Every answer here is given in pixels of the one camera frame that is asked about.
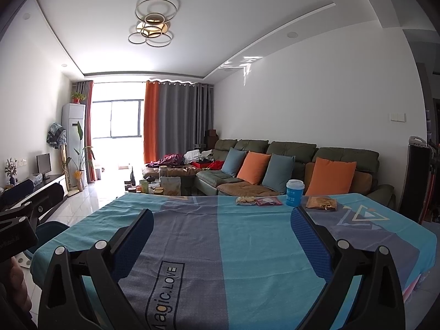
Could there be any teal trash bin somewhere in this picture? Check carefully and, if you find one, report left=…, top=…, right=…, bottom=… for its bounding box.
left=23, top=221, right=69, bottom=260

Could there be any orange grey curtain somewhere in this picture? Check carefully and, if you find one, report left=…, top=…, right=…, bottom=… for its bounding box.
left=142, top=81, right=214, bottom=163

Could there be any orange cushion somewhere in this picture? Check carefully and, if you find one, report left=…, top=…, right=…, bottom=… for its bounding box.
left=237, top=151, right=271, bottom=185
left=306, top=157, right=356, bottom=196

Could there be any left hand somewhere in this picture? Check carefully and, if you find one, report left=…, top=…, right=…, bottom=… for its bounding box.
left=6, top=257, right=32, bottom=312

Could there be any blue grey tablecloth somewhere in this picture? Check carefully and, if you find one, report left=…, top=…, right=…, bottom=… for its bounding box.
left=31, top=193, right=437, bottom=329

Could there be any tall potted plant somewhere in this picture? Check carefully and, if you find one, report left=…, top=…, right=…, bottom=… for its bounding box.
left=66, top=119, right=95, bottom=191

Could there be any small black monitor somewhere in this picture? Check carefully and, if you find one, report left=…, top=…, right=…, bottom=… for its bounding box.
left=36, top=153, right=51, bottom=180

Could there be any cracker packet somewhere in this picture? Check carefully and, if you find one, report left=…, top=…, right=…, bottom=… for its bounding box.
left=236, top=197, right=282, bottom=206

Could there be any ring ceiling lamp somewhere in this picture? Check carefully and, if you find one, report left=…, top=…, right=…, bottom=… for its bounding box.
left=128, top=0, right=180, bottom=48

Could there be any orange cushion far right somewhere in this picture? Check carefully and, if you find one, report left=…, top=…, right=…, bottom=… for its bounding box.
left=306, top=157, right=356, bottom=196

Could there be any white tv cabinet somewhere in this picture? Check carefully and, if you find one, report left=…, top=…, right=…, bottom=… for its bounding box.
left=1, top=174, right=67, bottom=223

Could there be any orange cushion left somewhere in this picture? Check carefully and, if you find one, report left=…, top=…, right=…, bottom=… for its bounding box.
left=237, top=151, right=271, bottom=185

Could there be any white standing air conditioner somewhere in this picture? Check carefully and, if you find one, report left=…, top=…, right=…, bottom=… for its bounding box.
left=62, top=103, right=86, bottom=188

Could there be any white bathroom scale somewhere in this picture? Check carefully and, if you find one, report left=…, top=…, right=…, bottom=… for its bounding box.
left=15, top=252, right=31, bottom=269

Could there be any brown snack packet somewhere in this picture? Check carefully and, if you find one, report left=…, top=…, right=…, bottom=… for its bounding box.
left=306, top=196, right=338, bottom=211

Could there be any blue lidded cup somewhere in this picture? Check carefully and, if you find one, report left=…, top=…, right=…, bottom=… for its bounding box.
left=286, top=180, right=305, bottom=207

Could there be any green sectional sofa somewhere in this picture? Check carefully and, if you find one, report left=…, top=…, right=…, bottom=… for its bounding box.
left=142, top=138, right=396, bottom=207

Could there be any blue cushion left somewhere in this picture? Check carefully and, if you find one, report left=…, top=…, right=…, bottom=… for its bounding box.
left=221, top=147, right=247, bottom=177

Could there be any glass coffee table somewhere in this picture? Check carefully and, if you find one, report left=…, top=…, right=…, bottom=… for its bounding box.
left=125, top=166, right=193, bottom=196

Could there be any blue cushion right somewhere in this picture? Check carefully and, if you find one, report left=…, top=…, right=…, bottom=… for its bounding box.
left=262, top=154, right=295, bottom=194

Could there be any blue cushion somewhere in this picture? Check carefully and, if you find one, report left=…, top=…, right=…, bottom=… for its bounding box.
left=221, top=147, right=247, bottom=177
left=262, top=154, right=295, bottom=194

